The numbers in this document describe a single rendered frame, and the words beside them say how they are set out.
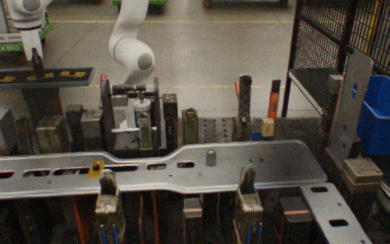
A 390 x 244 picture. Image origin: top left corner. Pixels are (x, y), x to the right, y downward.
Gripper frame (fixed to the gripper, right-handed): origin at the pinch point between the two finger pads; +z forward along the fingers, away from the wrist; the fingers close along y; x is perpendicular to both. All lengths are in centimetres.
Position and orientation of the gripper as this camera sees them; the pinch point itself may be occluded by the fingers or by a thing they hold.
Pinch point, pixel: (39, 70)
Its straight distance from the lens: 133.6
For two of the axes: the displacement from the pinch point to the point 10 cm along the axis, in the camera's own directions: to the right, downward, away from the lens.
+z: 0.0, 8.7, 4.8
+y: 4.4, 4.3, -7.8
